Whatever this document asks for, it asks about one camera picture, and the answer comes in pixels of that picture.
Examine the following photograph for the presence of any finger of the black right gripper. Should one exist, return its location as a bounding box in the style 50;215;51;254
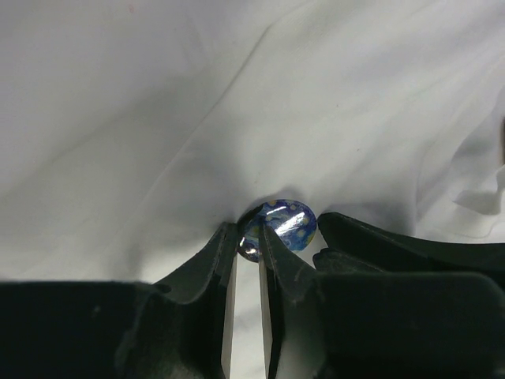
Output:
318;212;504;276

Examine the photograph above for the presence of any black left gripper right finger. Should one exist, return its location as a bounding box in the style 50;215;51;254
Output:
260;227;504;378

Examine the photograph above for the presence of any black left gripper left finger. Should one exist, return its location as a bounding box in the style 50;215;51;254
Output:
1;223;238;378

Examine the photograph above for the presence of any round blue badge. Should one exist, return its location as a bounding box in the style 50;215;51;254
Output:
238;199;317;263

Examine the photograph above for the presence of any white t-shirt flower print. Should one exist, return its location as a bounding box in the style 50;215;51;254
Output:
1;1;504;378

